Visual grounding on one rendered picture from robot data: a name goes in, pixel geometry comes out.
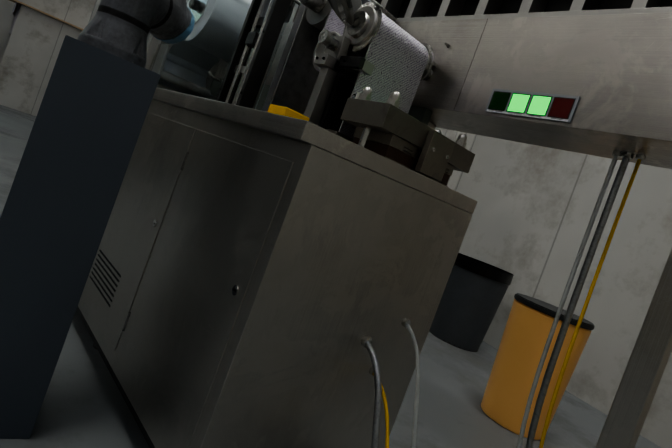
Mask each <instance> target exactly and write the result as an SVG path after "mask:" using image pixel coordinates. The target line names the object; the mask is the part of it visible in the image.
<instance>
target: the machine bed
mask: <svg viewBox="0 0 672 448"><path fill-rule="evenodd" d="M152 100H155V101H158V102H162V103H165V104H169V105H172V106H176V107H179V108H183V109H186V110H190V111H194V112H197V113H201V114H204V115H208V116H211V117H215V118H218V119H222V120H225V121H229V122H233V123H236V124H240V125H243V126H247V127H250V128H254V129H257V130H261V131H264V132H268V133H272V134H275V135H279V136H282V137H286V138H289V139H293V140H296V141H300V142H303V143H307V144H311V145H313V146H316V147H318V148H320V149H323V150H325V151H327V152H330V153H332V154H334V155H337V156H339V157H341V158H343V159H346V160H348V161H350V162H353V163H355V164H357V165H360V166H362V167H364V168H367V169H369V170H371V171H374V172H376V173H378V174H381V175H383V176H385V177H387V178H390V179H392V180H394V181H397V182H399V183H401V184H404V185H406V186H408V187H411V188H413V189H415V190H418V191H420V192H422V193H425V194H427V195H429V196H431V197H434V198H436V199H438V200H441V201H443V202H445V203H448V204H450V205H452V206H455V207H457V208H459V209H462V210H464V211H466V212H468V213H471V214H473V212H474V210H475V207H476V204H477V201H476V200H474V199H472V198H470V197H468V196H465V195H463V194H461V193H459V192H457V191H455V190H453V189H451V188H449V187H446V186H444V185H442V184H440V183H438V182H436V181H434V180H432V179H430V178H427V177H425V176H423V175H421V174H419V173H417V172H415V171H413V170H411V169H408V168H406V167H404V166H402V165H400V164H398V163H396V162H394V161H392V160H389V159H387V158H385V157H383V156H381V155H379V154H377V153H375V152H373V151H370V150H368V149H366V148H364V147H362V146H360V145H358V144H356V143H354V142H351V141H349V140H347V139H345V138H343V137H341V136H339V135H337V134H335V133H332V132H330V131H328V130H326V129H324V128H322V127H320V126H318V125H316V124H313V123H311V122H309V121H306V120H302V119H297V118H293V117H288V116H284V115H279V114H275V113H270V112H266V111H261V110H257V109H252V108H247V107H243V106H238V105H234V104H229V103H225V102H220V101H216V100H211V99H207V98H202V97H198V96H193V95H189V94H184V93H180V92H175V91H171V90H166V89H162V88H157V87H156V90H155V93H154V96H153V98H152Z"/></svg>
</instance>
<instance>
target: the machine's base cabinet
mask: <svg viewBox="0 0 672 448"><path fill-rule="evenodd" d="M471 218H472V214H471V213H468V212H466V211H464V210H462V209H459V208H457V207H455V206H452V205H450V204H448V203H445V202H443V201H441V200H438V199H436V198H434V197H431V196H429V195H427V194H425V193H422V192H420V191H418V190H415V189H413V188H411V187H408V186H406V185H404V184H401V183H399V182H397V181H394V180H392V179H390V178H387V177H385V176H383V175H381V174H378V173H376V172H374V171H371V170H369V169H367V168H364V167H362V166H360V165H357V164H355V163H353V162H350V161H348V160H346V159H343V158H341V157H339V156H337V155H334V154H332V153H330V152H327V151H325V150H323V149H320V148H318V147H316V146H313V145H311V144H307V143H303V142H300V141H296V140H293V139H289V138H286V137H282V136H279V135H275V134H272V133H268V132H264V131H261V130H257V129H254V128H250V127H247V126H243V125H240V124H236V123H233V122H229V121H225V120H222V119H218V118H215V117H211V116H208V115H204V114H201V113H197V112H194V111H190V110H186V109H183V108H179V107H176V106H172V105H169V104H165V103H162V102H158V101H155V100H152V101H151V104H150V107H149V109H148V112H147V115H146V118H145V121H144V123H143V126H142V129H141V132H140V134H139V137H138V140H137V143H136V145H135V148H134V151H133V154H132V157H131V159H130V162H129V165H128V168H127V170H126V173H125V176H124V179H123V182H122V184H121V187H120V190H119V193H118V195H117V198H116V201H115V204H114V206H113V209H112V212H111V215H110V218H109V220H108V223H107V226H106V229H105V231H104V234H103V237H102V240H101V243H100V245H99V248H98V251H97V254H96V256H95V259H94V262H93V265H92V267H91V270H90V273H89V276H88V279H87V281H86V284H85V287H84V290H83V292H82V295H81V298H80V301H79V304H78V306H77V309H76V310H77V312H78V314H79V316H80V318H81V319H82V321H83V323H84V325H85V327H86V329H87V331H88V333H89V334H90V336H91V338H92V340H93V342H94V343H93V347H94V348H95V349H97V350H98V351H99V353H100V355H101V357H102V359H103V361H104V363H105V365H106V367H107V368H108V370H109V372H110V374H111V376H112V378H113V380H114V382H115V383H116V385H117V387H118V389H119V391H120V393H121V395H122V397H123V399H124V400H125V402H126V404H127V406H128V408H129V410H130V412H131V414H132V415H133V417H134V419H135V421H136V423H137V425H138V427H139V429H140V431H141V432H142V434H143V436H144V438H145V440H146V442H147V444H148V446H149V448H371V443H372V429H373V417H374V399H375V386H374V376H372V375H371V374H370V373H369V369H370V368H371V367H372V362H371V358H370V355H369V353H368V351H367V349H366V348H365V347H363V346H362V345H361V339H362V338H363V336H365V335H368V336H370V337H371V338H372V346H373V348H374V350H375V352H376V355H377V358H378V362H379V366H380V373H381V383H382V385H383V388H384V391H385V395H386V399H387V404H388V413H389V436H390V434H391V431H392V428H393V426H394V423H395V420H396V418H397V415H398V412H399V410H400V407H401V404H402V402H403V399H404V396H405V394H406V391H407V388H408V386H409V383H410V380H411V378H412V375H413V372H414V370H415V367H416V360H415V351H414V345H413V342H412V338H411V335H410V333H409V331H408V329H407V328H405V327H404V326H402V324H401V322H402V320H403V319H404V318H407V319H409V320H410V321H411V323H410V327H411V328H412V330H413V332H414V334H415V338H416V341H417V344H418V350H419V356H420V354H421V351H422V348H423V346H424V343H425V340H426V338H427V335H428V332H429V330H430V327H431V324H432V322H433V319H434V316H435V314H436V311H437V308H438V306H439V303H440V300H441V298H442V295H443V292H444V290H445V287H446V284H447V282H448V279H449V276H450V274H451V271H452V268H453V266H454V263H455V260H456V258H457V255H458V252H459V250H460V247H461V244H462V242H463V239H464V236H465V234H466V231H467V228H468V226H469V223H470V220H471Z"/></svg>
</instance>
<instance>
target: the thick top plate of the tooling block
mask: <svg viewBox="0 0 672 448"><path fill-rule="evenodd" d="M340 119H341V120H343V121H345V122H347V123H349V124H351V125H353V126H355V127H361V128H364V126H368V127H370V128H372V130H375V131H380V132H385V133H390V134H394V135H396V136H397V137H399V138H401V139H403V140H405V141H407V142H409V143H411V144H412V145H414V146H416V147H418V148H420V149H422V148H423V146H424V143H425V140H426V137H427V135H428V132H429V131H432V132H435V133H437V134H439V135H441V136H442V137H444V138H446V139H447V140H449V141H451V142H452V143H454V144H455V146H454V149H453V151H452V154H451V157H450V159H449V162H448V164H450V165H452V166H454V170H457V171H461V172H464V173H469V170H470V167H471V165H472V162H473V159H474V157H475V154H474V153H472V152H470V151H469V150H467V149H465V148H464V147H462V146H460V145H459V144H457V143H455V142H454V141H452V140H450V139H449V138H447V137H445V136H444V135H442V134H440V133H439V132H437V131H435V130H434V129H432V128H430V127H429V126H427V125H425V124H424V123H422V122H420V121H419V120H417V119H415V118H414V117H412V116H410V115H409V114H407V113H405V112H404V111H402V110H400V109H399V108H397V107H395V106H394V105H392V104H389V103H382V102H375V101H368V100H361V99H354V98H348V99H347V102H346V104H345V107H344V110H343V113H342V115H341V118H340Z"/></svg>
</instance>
